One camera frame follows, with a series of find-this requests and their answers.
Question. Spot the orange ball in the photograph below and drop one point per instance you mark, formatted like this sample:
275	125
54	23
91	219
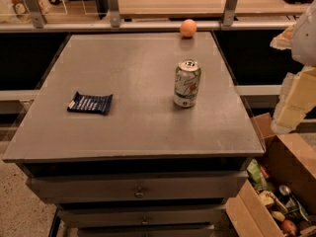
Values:
188	28

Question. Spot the colourful bag behind glass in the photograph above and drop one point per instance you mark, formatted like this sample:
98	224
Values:
14	12

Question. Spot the drawer with knob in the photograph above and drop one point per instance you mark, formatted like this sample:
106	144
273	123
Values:
142	216
128	187

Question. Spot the top drawer with knob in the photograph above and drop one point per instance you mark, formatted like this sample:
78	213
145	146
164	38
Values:
128	187

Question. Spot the dark blue snack packet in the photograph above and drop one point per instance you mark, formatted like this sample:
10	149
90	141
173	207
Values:
90	104

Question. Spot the grey drawer cabinet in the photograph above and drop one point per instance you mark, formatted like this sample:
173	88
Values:
144	131

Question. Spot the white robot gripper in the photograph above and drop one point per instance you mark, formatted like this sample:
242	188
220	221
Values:
304	39

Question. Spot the grey metal rail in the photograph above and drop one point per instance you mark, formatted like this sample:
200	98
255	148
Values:
137	27

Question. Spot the red apple in box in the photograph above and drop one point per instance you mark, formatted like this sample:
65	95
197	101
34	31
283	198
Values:
288	227

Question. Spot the wooden desk top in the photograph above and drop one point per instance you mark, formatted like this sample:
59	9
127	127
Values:
141	9

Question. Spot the silver can in box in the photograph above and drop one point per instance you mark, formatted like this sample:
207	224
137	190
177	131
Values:
284	190

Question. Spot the green white 7up can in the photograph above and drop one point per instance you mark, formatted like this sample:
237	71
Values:
187	78

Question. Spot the green snack bag in box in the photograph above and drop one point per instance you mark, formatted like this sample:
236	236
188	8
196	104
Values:
256	176

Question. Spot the open cardboard box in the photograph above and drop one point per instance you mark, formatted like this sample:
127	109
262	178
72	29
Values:
290	161

